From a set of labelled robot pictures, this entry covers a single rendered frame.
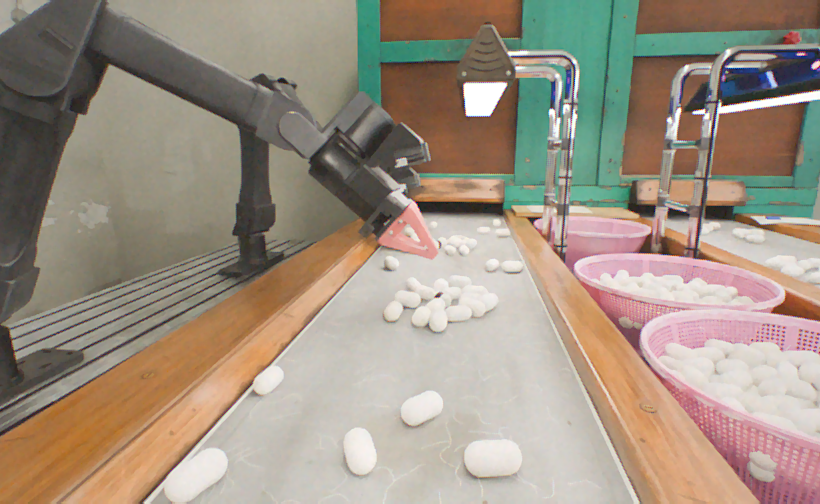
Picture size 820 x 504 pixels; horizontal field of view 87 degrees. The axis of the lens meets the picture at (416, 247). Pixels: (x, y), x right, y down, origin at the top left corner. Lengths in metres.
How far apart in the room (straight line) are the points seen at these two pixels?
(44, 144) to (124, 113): 2.35
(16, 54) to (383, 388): 0.48
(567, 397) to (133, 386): 0.36
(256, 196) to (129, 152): 1.92
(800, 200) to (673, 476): 1.44
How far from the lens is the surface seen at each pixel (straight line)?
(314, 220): 2.40
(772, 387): 0.52
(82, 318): 0.94
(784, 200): 1.69
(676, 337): 0.58
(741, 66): 1.13
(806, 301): 0.75
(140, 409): 0.40
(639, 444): 0.34
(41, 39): 0.60
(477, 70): 0.63
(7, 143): 0.63
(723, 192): 1.54
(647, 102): 1.51
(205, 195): 2.68
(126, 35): 0.60
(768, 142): 1.66
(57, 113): 0.61
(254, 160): 1.07
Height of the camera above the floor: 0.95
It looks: 13 degrees down
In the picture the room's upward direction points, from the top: straight up
